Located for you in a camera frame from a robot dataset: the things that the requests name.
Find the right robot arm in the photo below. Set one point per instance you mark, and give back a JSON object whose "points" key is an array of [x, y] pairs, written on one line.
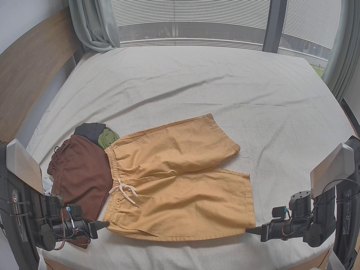
{"points": [[332, 167]]}

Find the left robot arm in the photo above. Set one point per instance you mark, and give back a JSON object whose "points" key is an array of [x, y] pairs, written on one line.
{"points": [[22, 164]]}

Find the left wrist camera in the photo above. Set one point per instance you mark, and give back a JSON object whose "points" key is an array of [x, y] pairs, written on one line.
{"points": [[74, 211]]}

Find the brown shorts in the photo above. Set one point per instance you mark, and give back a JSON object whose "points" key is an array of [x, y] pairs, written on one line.
{"points": [[81, 173]]}

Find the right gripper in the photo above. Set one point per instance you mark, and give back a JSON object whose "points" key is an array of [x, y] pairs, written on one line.
{"points": [[274, 231]]}

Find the pale grey garment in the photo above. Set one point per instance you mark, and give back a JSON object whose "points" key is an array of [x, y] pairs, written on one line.
{"points": [[47, 183]]}

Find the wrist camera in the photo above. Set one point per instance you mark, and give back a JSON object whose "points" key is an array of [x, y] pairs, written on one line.
{"points": [[74, 211], [279, 212]]}

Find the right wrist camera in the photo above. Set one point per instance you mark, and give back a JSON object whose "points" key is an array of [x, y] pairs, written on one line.
{"points": [[279, 212]]}

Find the window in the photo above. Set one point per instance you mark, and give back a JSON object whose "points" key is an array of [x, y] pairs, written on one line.
{"points": [[197, 10]]}

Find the mustard yellow shorts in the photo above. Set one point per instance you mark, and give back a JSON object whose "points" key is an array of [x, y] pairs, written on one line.
{"points": [[182, 179]]}

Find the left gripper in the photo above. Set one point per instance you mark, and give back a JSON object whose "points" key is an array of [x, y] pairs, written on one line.
{"points": [[81, 228]]}

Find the black garment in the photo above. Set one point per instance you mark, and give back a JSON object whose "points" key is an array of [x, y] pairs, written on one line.
{"points": [[88, 131]]}

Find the bed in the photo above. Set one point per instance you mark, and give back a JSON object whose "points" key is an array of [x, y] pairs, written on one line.
{"points": [[211, 89]]}

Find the green garment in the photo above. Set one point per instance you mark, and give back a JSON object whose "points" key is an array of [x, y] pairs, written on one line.
{"points": [[108, 138]]}

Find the grey-green curtain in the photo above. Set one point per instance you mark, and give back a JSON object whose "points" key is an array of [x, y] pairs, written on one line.
{"points": [[346, 52], [90, 15]]}

